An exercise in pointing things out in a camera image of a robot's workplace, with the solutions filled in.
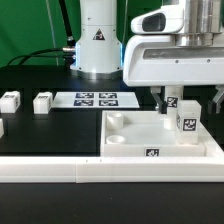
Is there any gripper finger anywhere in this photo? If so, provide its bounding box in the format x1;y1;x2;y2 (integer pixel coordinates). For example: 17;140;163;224
208;85;224;114
150;86;167;114

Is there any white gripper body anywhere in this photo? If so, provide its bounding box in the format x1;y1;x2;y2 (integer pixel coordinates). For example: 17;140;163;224
123;5;224;86

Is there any white square table top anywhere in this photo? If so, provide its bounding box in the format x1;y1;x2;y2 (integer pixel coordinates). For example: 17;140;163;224
100;111;206;157

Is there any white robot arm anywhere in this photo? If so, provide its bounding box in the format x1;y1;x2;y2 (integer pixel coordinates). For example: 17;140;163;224
71;0;224;113

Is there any white L-shaped obstacle fence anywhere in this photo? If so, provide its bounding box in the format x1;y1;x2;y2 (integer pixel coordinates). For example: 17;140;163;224
0;127;224;183

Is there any white block at left edge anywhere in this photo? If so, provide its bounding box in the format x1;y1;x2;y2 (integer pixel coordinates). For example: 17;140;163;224
0;118;4;139

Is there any black cable bundle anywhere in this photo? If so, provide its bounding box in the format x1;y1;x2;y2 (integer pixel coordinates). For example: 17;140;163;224
7;0;77;66

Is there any white marker base plate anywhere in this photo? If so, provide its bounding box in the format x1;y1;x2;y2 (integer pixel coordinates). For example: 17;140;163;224
53;92;139;108

